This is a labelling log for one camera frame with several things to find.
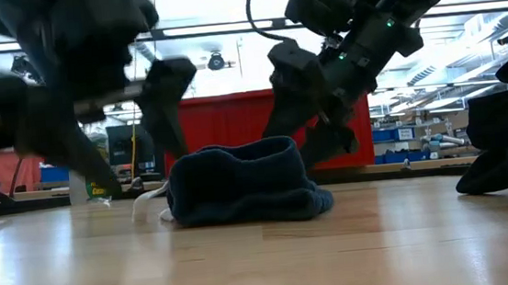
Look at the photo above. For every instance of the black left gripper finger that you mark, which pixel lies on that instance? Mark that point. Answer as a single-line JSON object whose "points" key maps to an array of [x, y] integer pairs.
{"points": [[168, 108], [70, 149]]}

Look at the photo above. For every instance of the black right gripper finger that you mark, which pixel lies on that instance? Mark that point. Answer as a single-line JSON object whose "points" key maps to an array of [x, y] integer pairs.
{"points": [[328, 143], [293, 88]]}

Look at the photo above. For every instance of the red plastic laundry bin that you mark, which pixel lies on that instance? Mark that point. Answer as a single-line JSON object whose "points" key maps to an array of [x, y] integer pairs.
{"points": [[229, 117]]}

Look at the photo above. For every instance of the small dark navy garment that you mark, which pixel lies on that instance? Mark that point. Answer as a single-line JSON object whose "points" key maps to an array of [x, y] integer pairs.
{"points": [[248, 184]]}

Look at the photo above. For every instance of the black garment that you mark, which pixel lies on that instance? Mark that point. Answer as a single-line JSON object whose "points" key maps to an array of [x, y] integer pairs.
{"points": [[506, 125]]}

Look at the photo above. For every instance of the pale background robot arm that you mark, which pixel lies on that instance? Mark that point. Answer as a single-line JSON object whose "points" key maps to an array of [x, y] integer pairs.
{"points": [[443, 140]]}

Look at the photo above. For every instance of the blue storage bin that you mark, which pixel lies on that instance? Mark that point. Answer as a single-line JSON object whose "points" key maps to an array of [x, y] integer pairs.
{"points": [[54, 175]]}

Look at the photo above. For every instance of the black monitor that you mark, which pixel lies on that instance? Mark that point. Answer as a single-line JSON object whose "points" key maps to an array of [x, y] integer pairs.
{"points": [[123, 147]]}

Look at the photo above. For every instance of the blue storage box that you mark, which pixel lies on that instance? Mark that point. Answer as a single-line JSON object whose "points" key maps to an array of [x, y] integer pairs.
{"points": [[385, 135]]}

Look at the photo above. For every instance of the round black ceiling camera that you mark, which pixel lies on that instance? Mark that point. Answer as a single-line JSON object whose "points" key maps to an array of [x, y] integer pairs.
{"points": [[216, 62]]}

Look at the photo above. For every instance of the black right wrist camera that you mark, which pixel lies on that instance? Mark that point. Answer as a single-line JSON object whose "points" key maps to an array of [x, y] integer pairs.
{"points": [[322, 0]]}

